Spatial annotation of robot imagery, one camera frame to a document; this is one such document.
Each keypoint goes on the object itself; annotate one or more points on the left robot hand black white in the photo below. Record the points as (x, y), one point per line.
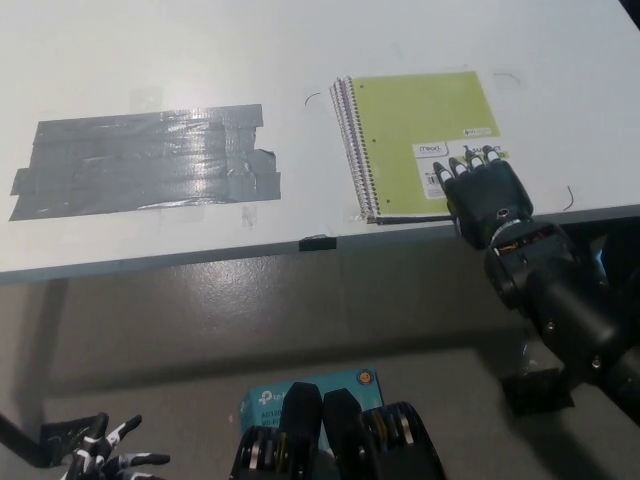
(100, 450)

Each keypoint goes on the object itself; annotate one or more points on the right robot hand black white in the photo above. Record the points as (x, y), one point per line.
(485, 200)

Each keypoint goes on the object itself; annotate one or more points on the green spiral notebook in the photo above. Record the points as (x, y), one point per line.
(415, 115)

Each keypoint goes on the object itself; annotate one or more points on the purple spiral notebook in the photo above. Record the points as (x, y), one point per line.
(345, 115)

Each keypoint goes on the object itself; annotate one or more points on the black robot body blocks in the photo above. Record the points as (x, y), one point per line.
(300, 425)

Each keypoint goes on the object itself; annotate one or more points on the clear tape piece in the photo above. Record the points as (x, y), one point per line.
(248, 216)
(356, 216)

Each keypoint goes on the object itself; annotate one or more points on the small black tape piece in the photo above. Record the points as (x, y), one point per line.
(317, 243)

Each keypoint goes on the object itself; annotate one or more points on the teal router box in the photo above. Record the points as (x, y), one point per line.
(265, 397)

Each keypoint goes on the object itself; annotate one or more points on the grey duct tape patch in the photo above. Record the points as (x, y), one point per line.
(140, 160)

